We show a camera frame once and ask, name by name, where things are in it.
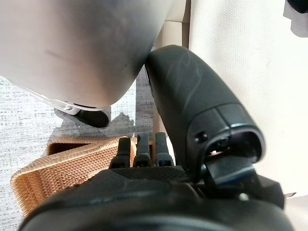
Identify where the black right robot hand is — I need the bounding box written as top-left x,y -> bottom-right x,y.
18,44 -> 295,231

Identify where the white bed mattress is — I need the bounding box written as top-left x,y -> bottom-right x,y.
166,0 -> 308,231

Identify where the woven wicker basket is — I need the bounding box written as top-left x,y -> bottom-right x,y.
11,135 -> 154,217

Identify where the silver robot leg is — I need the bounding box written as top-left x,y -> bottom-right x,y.
0,0 -> 174,115

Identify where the dark garment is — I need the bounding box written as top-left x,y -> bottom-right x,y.
283,0 -> 308,39

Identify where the grey white textured rug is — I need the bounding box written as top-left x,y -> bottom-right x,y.
0,76 -> 156,231

